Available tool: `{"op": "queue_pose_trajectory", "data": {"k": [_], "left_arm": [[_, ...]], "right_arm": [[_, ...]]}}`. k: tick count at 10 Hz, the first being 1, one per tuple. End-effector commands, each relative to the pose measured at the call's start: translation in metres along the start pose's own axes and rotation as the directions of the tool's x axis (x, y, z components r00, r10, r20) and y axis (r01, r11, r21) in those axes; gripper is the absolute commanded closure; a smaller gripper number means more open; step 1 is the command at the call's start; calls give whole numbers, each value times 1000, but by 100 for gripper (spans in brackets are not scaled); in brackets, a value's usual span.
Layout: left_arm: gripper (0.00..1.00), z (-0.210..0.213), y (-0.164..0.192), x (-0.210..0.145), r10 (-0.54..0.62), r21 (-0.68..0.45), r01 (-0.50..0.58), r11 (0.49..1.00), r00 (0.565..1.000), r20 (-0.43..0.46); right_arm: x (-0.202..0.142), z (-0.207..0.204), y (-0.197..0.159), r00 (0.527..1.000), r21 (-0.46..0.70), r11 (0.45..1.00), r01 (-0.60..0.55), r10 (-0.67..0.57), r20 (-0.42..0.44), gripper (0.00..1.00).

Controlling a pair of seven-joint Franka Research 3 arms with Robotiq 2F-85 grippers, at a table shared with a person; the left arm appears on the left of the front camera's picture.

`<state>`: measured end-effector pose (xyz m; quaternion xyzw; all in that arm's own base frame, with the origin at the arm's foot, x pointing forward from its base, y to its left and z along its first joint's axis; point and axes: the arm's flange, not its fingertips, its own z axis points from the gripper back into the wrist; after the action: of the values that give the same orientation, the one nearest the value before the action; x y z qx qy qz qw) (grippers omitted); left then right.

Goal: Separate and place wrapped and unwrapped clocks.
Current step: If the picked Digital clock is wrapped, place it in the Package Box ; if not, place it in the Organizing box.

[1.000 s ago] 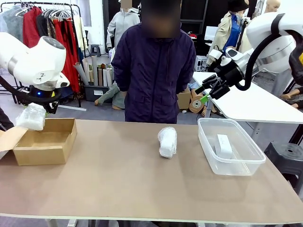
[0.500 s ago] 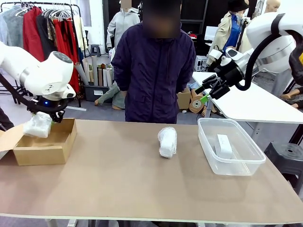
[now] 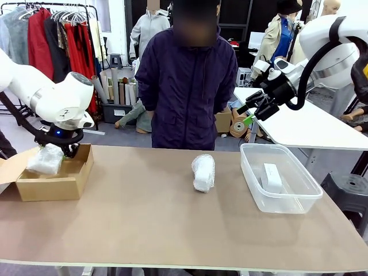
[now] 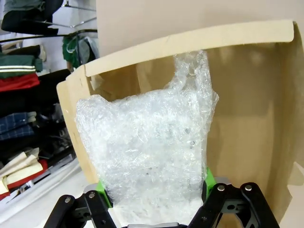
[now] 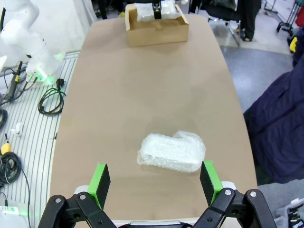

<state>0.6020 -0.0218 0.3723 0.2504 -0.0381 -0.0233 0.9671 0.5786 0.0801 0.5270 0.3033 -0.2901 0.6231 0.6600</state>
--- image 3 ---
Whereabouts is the mannequin in beige coat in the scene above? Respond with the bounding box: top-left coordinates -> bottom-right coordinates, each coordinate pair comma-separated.
260,0 -> 305,66

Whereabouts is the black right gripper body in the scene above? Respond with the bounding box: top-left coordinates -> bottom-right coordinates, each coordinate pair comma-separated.
259,79 -> 297,106

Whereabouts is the black garment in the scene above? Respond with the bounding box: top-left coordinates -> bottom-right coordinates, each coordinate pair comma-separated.
43,17 -> 71,84

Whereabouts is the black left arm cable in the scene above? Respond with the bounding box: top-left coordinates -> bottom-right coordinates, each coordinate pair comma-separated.
0,91 -> 51,144

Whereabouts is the red coat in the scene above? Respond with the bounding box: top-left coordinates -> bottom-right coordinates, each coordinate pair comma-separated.
28,7 -> 55,81

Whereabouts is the mannequin leg with jeans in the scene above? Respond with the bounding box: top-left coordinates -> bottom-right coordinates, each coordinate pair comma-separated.
114,100 -> 153,135

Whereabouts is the person's left forearm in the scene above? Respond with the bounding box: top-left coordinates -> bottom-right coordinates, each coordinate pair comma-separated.
214,74 -> 239,114

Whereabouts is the grey fleece coat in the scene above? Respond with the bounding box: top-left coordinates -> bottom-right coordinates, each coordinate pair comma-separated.
0,7 -> 29,66

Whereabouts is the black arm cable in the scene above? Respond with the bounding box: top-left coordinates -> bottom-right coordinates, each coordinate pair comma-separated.
0,91 -> 51,144
286,16 -> 348,112

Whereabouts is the person's right forearm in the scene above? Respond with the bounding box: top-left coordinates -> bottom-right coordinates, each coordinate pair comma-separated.
135,71 -> 156,112

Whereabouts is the bystander in black trousers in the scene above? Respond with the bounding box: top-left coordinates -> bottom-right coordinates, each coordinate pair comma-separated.
0,129 -> 18,160

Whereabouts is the brown cardboard box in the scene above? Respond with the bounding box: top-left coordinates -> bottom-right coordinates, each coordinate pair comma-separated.
0,143 -> 95,202

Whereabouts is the mannequin in grey hoodie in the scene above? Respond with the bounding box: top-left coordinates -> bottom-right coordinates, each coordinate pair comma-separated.
128,0 -> 171,60

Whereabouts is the small cardboard box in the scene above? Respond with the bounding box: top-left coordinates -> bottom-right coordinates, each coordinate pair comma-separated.
214,108 -> 233,133

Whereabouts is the white monitor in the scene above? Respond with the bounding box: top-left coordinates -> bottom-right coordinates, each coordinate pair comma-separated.
248,31 -> 267,49

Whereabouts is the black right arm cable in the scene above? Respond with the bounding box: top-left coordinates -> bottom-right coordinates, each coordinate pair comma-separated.
286,16 -> 348,112

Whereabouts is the grey step stool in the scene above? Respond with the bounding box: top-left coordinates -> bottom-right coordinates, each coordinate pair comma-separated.
109,53 -> 123,70

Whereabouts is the bare mannequin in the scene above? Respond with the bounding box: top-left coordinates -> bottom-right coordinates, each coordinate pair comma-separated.
320,0 -> 343,18

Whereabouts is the white unwrapped clock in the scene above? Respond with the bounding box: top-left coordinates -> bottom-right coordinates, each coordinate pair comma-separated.
260,163 -> 284,193

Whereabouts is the black clothes rack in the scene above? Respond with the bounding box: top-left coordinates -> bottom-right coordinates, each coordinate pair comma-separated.
0,1 -> 106,136

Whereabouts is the mannequin torso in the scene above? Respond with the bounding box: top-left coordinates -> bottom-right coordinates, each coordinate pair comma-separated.
229,105 -> 259,141

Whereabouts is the cream paper roll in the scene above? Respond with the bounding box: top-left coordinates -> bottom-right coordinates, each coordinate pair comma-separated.
99,71 -> 112,100

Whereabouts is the red dress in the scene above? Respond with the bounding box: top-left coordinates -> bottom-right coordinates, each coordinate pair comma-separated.
63,21 -> 97,114

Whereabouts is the reclining mannequin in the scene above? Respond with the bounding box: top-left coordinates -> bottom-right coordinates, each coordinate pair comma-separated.
342,105 -> 368,133

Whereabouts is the clear plastic container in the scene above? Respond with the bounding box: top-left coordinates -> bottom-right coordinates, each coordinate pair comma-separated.
240,143 -> 324,214

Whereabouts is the white side table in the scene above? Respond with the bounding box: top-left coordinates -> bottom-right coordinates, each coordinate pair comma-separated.
233,86 -> 368,150

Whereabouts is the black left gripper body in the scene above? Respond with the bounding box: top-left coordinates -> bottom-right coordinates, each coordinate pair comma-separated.
47,126 -> 84,147

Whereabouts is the cream garment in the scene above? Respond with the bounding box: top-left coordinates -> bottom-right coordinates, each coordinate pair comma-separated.
87,18 -> 105,63

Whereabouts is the white computer case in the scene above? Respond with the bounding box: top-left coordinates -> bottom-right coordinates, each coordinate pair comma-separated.
237,67 -> 254,87

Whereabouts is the bubble-wrapped clock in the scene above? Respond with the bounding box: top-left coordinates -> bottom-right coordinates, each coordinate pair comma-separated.
191,154 -> 216,193
26,143 -> 64,176

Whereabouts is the grey paper roll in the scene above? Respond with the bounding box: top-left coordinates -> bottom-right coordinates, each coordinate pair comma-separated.
91,75 -> 109,104

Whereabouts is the tall white paper roll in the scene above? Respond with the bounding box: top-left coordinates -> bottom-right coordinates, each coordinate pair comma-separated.
111,67 -> 120,106

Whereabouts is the grey storage bin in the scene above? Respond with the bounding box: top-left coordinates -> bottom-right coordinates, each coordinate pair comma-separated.
101,102 -> 139,124

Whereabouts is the person in navy jacket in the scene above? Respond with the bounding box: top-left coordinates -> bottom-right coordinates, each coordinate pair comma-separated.
135,0 -> 239,151

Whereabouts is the black plastic stool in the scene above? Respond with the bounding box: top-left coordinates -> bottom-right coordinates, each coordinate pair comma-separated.
320,171 -> 368,231

